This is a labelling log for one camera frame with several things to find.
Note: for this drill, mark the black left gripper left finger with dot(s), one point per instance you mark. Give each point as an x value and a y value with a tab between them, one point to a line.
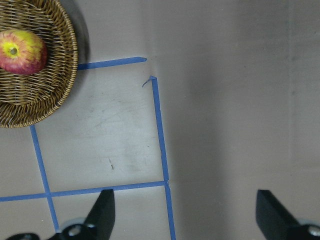
98	224

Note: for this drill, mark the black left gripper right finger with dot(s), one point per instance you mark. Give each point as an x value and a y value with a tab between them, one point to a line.
277	223

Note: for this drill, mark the yellow red striped apple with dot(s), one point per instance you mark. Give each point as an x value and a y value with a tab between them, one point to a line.
22	52

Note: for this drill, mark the brown wicker basket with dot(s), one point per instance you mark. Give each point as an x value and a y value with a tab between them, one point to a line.
28	99

